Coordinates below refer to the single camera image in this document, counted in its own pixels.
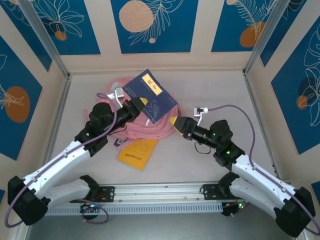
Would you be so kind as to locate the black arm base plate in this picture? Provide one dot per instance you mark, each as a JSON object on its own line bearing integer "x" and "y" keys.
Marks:
{"x": 108, "y": 193}
{"x": 208, "y": 192}

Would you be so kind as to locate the aluminium front rail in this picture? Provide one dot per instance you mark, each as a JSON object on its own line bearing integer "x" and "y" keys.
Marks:
{"x": 160, "y": 192}

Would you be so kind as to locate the aluminium frame post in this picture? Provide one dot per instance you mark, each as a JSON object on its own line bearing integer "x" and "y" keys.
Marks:
{"x": 262, "y": 37}
{"x": 46, "y": 37}

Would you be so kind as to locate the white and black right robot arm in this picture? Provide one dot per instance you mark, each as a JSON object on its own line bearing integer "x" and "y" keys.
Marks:
{"x": 260, "y": 175}

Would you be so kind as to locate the aluminium lower frame bar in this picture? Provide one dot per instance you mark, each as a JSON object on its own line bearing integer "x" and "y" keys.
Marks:
{"x": 18, "y": 233}

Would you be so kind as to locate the black controller board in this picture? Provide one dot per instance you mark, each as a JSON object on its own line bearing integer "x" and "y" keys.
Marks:
{"x": 88, "y": 207}
{"x": 232, "y": 211}

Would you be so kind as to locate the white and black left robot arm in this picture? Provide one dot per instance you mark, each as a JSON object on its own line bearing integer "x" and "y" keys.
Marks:
{"x": 55, "y": 167}

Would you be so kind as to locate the aluminium side rail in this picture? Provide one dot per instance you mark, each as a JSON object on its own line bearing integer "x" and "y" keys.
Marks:
{"x": 253, "y": 97}
{"x": 61, "y": 100}

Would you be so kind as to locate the navy book with yellow label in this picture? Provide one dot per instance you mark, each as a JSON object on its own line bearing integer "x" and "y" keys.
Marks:
{"x": 160, "y": 100}

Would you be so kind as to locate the pink backpack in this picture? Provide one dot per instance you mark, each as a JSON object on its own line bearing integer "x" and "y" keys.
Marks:
{"x": 160, "y": 128}

